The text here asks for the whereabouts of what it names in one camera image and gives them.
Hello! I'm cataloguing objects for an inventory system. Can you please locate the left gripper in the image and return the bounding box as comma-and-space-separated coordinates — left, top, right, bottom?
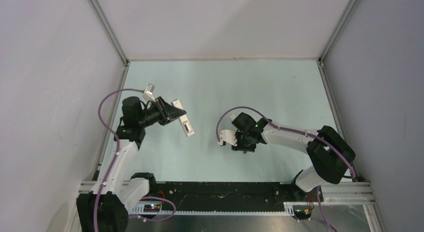
137, 96, 186, 128

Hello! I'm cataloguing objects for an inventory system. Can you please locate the white remote control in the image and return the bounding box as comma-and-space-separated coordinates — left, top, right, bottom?
171, 99, 195, 137

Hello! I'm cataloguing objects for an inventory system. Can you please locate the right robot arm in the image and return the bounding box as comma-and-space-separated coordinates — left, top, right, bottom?
220, 112, 356, 201

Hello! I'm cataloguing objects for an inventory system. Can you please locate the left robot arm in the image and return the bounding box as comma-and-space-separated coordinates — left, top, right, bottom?
76, 96, 187, 231

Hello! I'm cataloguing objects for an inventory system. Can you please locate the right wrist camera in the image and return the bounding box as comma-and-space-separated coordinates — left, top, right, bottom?
218, 129, 237, 146

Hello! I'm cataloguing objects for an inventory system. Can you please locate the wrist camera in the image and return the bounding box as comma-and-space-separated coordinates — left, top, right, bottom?
142, 83, 155, 102
218, 129, 237, 146

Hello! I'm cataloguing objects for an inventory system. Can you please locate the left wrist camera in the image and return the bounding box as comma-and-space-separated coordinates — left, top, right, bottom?
142, 83, 155, 102

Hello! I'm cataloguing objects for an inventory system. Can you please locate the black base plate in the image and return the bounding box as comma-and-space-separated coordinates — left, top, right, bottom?
148, 181, 322, 212

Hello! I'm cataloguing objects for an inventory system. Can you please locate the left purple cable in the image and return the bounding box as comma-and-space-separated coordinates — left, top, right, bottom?
92, 88, 146, 232

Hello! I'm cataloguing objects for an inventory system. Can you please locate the white cable duct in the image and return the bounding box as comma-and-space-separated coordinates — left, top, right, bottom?
132, 203, 296, 216

